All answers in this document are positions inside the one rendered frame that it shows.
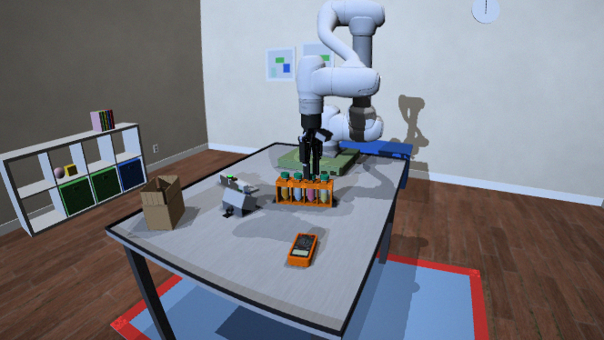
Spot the brown cardboard box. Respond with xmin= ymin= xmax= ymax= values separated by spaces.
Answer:
xmin=139 ymin=175 xmax=186 ymax=230

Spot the orange multimeter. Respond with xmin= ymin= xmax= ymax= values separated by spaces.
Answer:
xmin=287 ymin=233 xmax=317 ymax=267

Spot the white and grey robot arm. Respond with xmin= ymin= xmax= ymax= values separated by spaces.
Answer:
xmin=297 ymin=0 xmax=385 ymax=158

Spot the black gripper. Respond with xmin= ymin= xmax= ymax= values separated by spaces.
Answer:
xmin=297 ymin=114 xmax=323 ymax=180

